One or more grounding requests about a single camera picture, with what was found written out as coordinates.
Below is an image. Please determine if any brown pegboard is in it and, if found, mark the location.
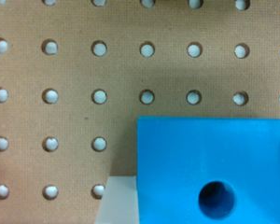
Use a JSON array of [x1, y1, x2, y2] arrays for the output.
[[0, 0, 280, 224]]

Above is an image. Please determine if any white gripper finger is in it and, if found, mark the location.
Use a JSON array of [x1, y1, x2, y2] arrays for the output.
[[94, 176, 139, 224]]

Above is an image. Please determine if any blue block with hole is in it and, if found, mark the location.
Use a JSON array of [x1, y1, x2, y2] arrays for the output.
[[137, 117, 280, 224]]

